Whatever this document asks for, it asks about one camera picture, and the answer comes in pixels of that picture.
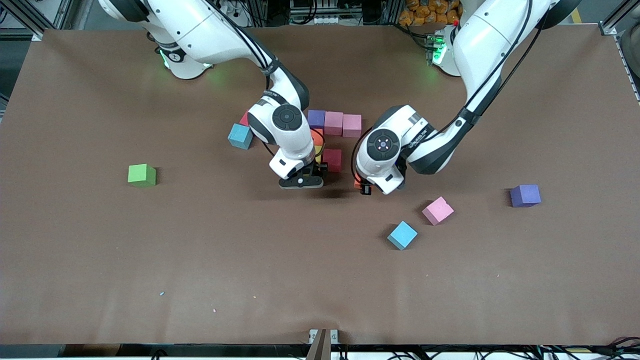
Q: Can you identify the pink foam cube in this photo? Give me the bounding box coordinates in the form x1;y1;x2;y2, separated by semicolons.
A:
421;196;455;226
342;114;363;139
324;111;345;137

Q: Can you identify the blue foam cube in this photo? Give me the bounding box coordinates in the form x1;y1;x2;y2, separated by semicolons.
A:
387;221;418;251
227;123;254;151

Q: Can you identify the brown paper table cover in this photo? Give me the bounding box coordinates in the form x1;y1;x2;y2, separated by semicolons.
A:
0;25;640;347

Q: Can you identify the white power strip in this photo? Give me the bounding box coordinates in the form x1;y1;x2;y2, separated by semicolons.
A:
289;14;351;26

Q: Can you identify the green foam cube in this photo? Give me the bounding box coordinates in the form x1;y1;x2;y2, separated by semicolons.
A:
127;163;157;188

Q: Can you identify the bag of orange fruits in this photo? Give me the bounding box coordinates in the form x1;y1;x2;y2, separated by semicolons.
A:
398;0;463;27

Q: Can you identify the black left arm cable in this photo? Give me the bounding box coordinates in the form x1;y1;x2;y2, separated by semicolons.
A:
350;0;548;188

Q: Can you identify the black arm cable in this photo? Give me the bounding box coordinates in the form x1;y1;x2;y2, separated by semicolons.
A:
350;0;548;188
212;0;328;161

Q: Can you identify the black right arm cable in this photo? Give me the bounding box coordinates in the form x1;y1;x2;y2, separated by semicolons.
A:
212;0;328;161

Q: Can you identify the small metal table bracket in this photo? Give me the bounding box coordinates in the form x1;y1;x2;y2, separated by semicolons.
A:
308;328;340;345

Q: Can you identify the brown tapered post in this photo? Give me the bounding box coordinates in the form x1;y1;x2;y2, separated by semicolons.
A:
305;328;332;360

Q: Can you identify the silver aluminium frame profile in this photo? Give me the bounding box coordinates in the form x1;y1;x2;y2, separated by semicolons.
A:
0;0;76;42
599;0;640;106

